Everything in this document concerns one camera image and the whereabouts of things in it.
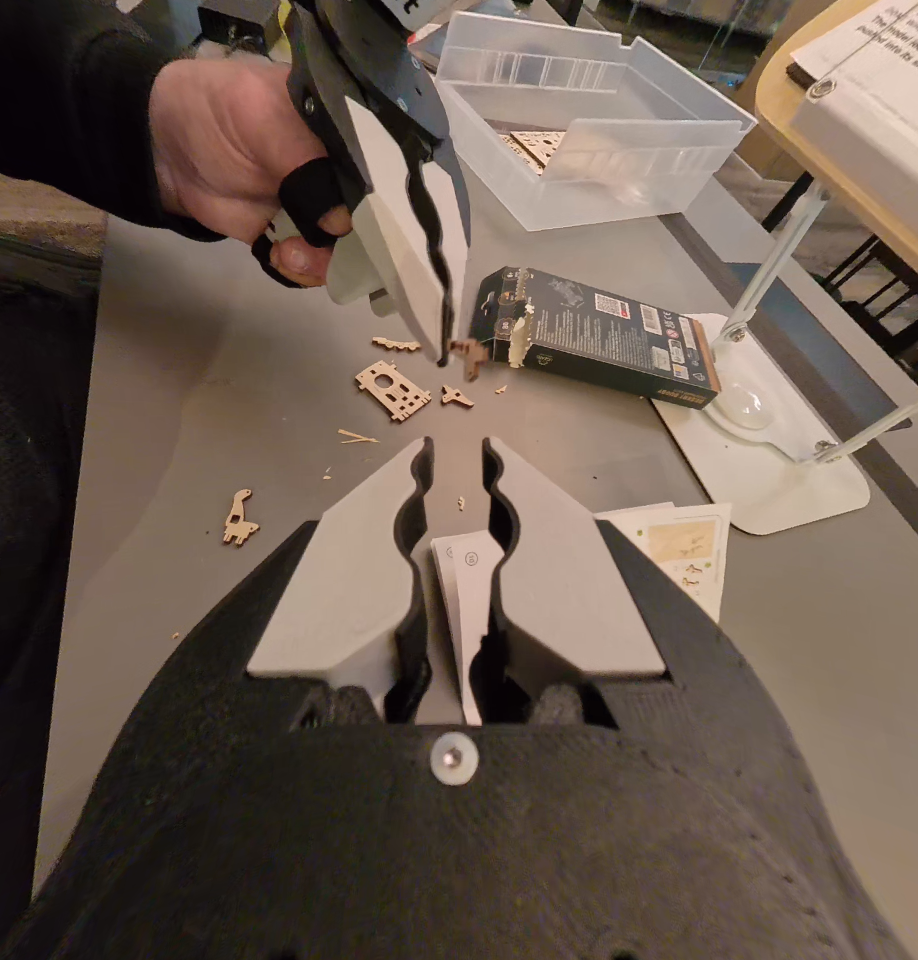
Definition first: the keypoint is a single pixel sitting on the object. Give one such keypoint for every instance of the thin wooden sliver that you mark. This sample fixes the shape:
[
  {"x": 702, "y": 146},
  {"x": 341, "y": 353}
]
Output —
[{"x": 358, "y": 436}]

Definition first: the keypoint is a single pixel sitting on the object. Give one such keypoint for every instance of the clear plastic storage box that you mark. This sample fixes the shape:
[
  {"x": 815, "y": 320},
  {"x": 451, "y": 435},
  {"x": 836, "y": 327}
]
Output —
[{"x": 624, "y": 180}]

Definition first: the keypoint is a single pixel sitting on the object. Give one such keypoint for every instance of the white sign stand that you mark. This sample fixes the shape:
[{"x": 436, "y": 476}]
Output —
[{"x": 796, "y": 480}]

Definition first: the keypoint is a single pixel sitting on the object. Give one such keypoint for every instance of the long notched wooden part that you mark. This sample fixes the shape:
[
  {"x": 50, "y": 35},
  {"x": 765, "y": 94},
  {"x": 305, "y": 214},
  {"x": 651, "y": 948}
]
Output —
[{"x": 395, "y": 344}]

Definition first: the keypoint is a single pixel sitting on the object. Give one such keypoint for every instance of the hooked wooden part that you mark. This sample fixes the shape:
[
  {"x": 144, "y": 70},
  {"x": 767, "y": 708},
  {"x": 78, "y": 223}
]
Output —
[{"x": 238, "y": 521}]

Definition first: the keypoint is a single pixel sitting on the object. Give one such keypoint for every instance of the black cardboard packaging box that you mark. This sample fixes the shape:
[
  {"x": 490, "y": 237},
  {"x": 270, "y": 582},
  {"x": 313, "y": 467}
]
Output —
[{"x": 609, "y": 337}]

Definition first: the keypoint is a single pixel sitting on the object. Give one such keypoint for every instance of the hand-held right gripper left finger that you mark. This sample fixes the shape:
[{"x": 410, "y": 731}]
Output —
[{"x": 331, "y": 600}]

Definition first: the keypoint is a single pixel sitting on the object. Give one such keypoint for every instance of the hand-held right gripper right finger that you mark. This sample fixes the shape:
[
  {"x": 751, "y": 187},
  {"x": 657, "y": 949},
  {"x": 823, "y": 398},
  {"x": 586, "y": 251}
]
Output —
[{"x": 579, "y": 600}]

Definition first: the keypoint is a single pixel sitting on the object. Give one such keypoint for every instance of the white instruction booklet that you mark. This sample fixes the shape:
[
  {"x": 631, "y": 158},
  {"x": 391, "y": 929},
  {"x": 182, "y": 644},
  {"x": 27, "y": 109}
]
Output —
[{"x": 684, "y": 547}]

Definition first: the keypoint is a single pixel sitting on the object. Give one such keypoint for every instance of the person's dark clothing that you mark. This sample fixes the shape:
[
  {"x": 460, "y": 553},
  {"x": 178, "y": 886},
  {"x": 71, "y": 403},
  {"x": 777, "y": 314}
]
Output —
[{"x": 16, "y": 525}]

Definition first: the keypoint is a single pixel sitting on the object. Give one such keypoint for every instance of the person's left forearm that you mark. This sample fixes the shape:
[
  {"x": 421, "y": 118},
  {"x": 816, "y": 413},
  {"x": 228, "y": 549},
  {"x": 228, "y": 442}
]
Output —
[{"x": 69, "y": 90}]

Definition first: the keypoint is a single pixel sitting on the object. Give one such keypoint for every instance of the small wooden model assembly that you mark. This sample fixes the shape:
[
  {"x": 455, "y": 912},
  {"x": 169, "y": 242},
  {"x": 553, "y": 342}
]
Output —
[{"x": 470, "y": 352}]

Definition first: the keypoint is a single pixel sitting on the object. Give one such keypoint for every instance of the laser-cut wooden sheet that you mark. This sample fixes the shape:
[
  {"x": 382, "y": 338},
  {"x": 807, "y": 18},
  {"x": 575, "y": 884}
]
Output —
[{"x": 534, "y": 150}]

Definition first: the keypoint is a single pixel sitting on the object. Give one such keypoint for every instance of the flat wooden plate with holes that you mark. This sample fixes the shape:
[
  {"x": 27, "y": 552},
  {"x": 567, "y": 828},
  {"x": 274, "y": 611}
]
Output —
[{"x": 391, "y": 390}]

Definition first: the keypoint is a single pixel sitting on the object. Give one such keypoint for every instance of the person's left hand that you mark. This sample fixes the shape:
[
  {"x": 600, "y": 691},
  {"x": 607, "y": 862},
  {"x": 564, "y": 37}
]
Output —
[{"x": 219, "y": 142}]

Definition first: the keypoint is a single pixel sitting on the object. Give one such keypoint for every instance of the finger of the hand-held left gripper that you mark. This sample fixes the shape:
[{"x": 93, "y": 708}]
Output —
[
  {"x": 399, "y": 247},
  {"x": 457, "y": 225}
]

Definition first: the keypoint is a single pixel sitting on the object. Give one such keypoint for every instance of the small cross-shaped wooden part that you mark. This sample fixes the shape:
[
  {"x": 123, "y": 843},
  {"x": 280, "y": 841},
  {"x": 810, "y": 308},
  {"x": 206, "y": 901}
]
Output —
[{"x": 455, "y": 397}]

